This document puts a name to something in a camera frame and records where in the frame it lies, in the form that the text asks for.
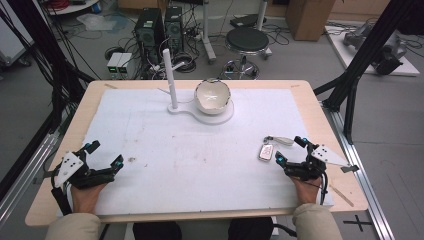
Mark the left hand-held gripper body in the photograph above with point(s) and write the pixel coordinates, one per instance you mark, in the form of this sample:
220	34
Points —
75	170

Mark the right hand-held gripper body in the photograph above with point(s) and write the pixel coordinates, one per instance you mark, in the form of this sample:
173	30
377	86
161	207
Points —
313	163

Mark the small white tag object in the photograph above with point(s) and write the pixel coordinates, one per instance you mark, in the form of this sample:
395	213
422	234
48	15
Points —
266	152

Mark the white stand with post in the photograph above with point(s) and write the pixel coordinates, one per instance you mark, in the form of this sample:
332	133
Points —
186	106

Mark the white eggshell bowl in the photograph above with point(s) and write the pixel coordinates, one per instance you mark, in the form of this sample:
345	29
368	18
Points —
212	96

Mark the person's right hand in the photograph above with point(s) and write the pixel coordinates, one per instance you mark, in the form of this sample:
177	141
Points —
307	190

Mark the person's left hand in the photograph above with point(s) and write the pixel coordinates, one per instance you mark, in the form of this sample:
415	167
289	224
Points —
86	198

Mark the wooden stick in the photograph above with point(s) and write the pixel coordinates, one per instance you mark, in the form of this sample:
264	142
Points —
341	196

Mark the white table mat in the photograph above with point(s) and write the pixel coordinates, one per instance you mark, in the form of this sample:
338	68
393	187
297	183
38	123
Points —
186	160

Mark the white power supply box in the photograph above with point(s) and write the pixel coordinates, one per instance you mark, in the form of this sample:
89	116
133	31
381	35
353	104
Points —
114	65
124	65

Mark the wooden table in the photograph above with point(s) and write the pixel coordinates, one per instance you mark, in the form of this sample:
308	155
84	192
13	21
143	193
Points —
196	213

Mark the person's legs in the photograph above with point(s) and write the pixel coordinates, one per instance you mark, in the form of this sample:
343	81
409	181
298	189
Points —
203	230

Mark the black round stool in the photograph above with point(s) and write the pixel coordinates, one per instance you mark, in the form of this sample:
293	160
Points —
246	50

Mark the white floor board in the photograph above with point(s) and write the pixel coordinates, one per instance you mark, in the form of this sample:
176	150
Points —
370	50

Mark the wooden cabinet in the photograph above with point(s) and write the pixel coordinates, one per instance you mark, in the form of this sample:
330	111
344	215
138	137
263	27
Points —
308	18

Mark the black computer tower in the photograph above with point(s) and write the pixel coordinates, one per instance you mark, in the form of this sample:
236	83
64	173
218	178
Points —
150	33
174	28

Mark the white desk leg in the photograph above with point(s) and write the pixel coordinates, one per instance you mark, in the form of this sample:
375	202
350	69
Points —
207	30

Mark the aluminium rail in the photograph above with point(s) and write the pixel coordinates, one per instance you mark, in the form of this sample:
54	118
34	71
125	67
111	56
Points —
26	173
361	180

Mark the black metal frame strut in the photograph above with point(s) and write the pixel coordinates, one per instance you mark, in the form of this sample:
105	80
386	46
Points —
361	56
43	60

